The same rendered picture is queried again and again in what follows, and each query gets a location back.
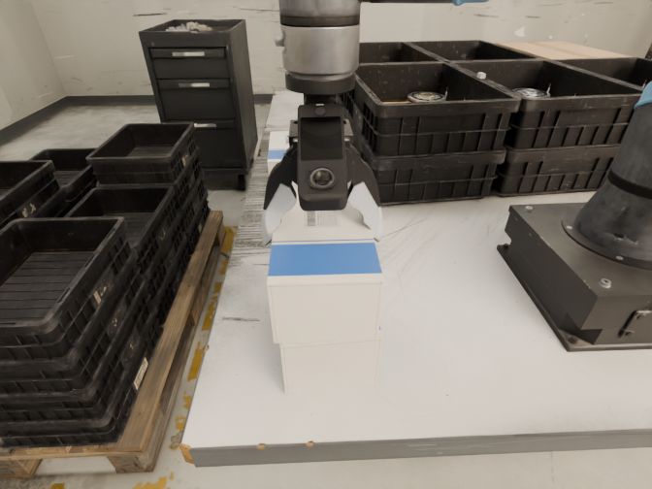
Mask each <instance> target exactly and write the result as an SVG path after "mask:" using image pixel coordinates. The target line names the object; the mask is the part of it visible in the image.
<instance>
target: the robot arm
mask: <svg viewBox="0 0 652 489"><path fill-rule="evenodd" d="M487 1H489V0H278V4H279V19H280V30H281V32H282V34H283V35H276V36H275V44H276V46H277V47H284V49H283V51H282V63H283V68H284V69H285V70H286V71H287V72H285V87H286V88H287V89H288V90H290V91H293V92H297V93H303V94H304V105H300V106H299V107H298V119H292V120H290V128H289V148H288V149H287V150H286V153H284V154H283V157H282V159H281V161H280V162H279V163H277V164H276V165H275V166H274V168H273V169H272V171H271V172H270V174H269V177H268V181H267V186H266V192H265V200H264V207H263V215H262V223H261V236H262V241H263V244H264V245H267V244H268V243H269V242H270V241H271V240H272V238H273V232H275V231H276V229H277V228H278V226H280V224H281V219H282V217H283V215H284V214H285V213H286V212H288V211H290V210H292V208H293V207H294V206H295V204H296V202H297V193H296V191H295V189H294V187H293V185H292V182H294V183H296V184H297V185H298V197H299V204H300V207H301V209H302V210H303V211H305V212H315V211H341V210H343V209H344V208H345V207H346V204H347V201H348V203H349V204H350V205H351V207H352V208H353V209H355V210H357V211H359V212H360V213H361V214H362V217H363V221H364V223H365V224H366V225H367V226H369V227H370V230H372V232H373V236H374V239H375V240H376V241H377V242H380V241H381V237H382V231H383V222H382V214H381V207H380V200H379V194H378V187H377V182H376V179H375V175H374V172H373V170H372V169H371V167H370V166H369V164H368V163H367V162H365V161H363V159H362V158H361V157H360V154H359V152H358V151H357V149H356V148H355V147H354V146H353V133H352V130H351V127H350V123H349V120H348V119H343V113H342V105H341V104H338V102H337V97H336V94H337V93H343V92H347V91H350V90H352V89H353V88H354V87H355V72H354V71H355V70H356V69H357V68H358V63H359V41H360V11H361V3H363V2H370V3H410V4H453V5H454V6H461V5H462V4H464V3H483V2H487ZM634 110H635V111H634V114H633V116H632V119H631V121H630V124H629V126H628V128H627V131H626V133H625V136H624V138H623V141H622V143H621V145H620V147H619V149H618V152H617V154H616V157H615V159H614V161H613V164H612V166H611V169H610V171H609V174H608V176H607V178H606V181H605V182H604V183H603V185H602V186H601V187H600V188H599V189H598V190H597V191H596V193H595V194H594V195H593V196H592V197H591V198H590V199H589V201H588V202H587V203H586V204H585V205H584V206H583V207H582V208H581V210H580V212H579V214H578V216H577V219H576V221H575V225H576V228H577V229H578V231H579V232H580V233H581V234H582V235H583V236H584V237H586V238H587V239H588V240H590V241H591V242H593V243H595V244H596V245H599V246H601V247H603V248H606V249H608V250H610V251H613V252H616V253H619V254H622V255H625V256H628V257H632V258H635V259H640V260H646V261H652V81H651V82H650V83H649V84H647V85H646V86H645V88H644V90H643V92H642V94H641V97H640V99H639V101H638V103H636V104H635V107H634ZM350 181H351V184H350V186H349V188H348V185H347V184H348V183H349V182H350Z"/></svg>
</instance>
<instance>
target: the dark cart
mask: <svg viewBox="0 0 652 489"><path fill-rule="evenodd" d="M187 22H194V23H195V22H198V23H199V24H201V23H203V22H204V23H205V24H206V25H208V26H210V27H211V28H212V29H213V30H205V31H166V28H168V27H174V28H175V27H178V26H180V25H181V24H182V23H183V24H184V25H185V24H186V23H187ZM138 33H139V37H140V41H141V45H142V49H143V53H144V57H145V61H146V65H147V71H148V75H149V79H150V83H151V87H152V91H153V95H154V99H155V103H156V107H157V110H158V114H159V118H160V122H161V123H166V122H193V123H194V125H195V130H194V131H193V135H194V136H195V137H196V138H195V144H196V146H198V147H199V149H200V153H199V155H198V158H199V159H201V161H200V162H199V163H200V167H201V168H203V170H204V176H216V175H238V178H239V185H240V189H245V175H248V172H249V169H250V165H251V162H252V161H253V155H254V151H255V149H256V145H257V142H258V135H257V125H256V116H255V107H254V98H253V88H252V79H251V70H250V61H249V52H248V42H247V34H246V24H245V19H172V20H169V21H166V22H164V23H161V24H158V25H155V26H152V27H150V28H148V29H145V30H142V31H139V32H138Z"/></svg>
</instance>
